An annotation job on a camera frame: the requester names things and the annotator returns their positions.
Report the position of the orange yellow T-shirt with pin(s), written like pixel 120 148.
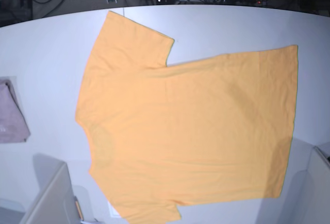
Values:
pixel 206 131

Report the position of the folded pink cloth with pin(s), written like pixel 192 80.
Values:
pixel 14 128

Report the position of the orange pencil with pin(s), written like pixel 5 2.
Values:
pixel 79 210

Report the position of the grey box corner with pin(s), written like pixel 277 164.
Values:
pixel 318 206
pixel 55 202

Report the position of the grey box left corner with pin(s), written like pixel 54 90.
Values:
pixel 55 202

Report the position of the black power strip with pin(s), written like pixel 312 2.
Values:
pixel 239 2

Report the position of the grey box right corner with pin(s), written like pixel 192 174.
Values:
pixel 318 206

